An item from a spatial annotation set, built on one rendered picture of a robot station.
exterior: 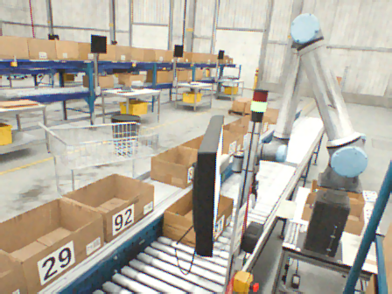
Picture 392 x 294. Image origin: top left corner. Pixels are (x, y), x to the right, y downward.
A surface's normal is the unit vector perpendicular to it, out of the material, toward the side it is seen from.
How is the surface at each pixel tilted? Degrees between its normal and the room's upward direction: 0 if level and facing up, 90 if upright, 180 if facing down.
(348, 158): 94
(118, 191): 90
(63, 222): 89
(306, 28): 84
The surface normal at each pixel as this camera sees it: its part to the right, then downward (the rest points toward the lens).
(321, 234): -0.39, 0.33
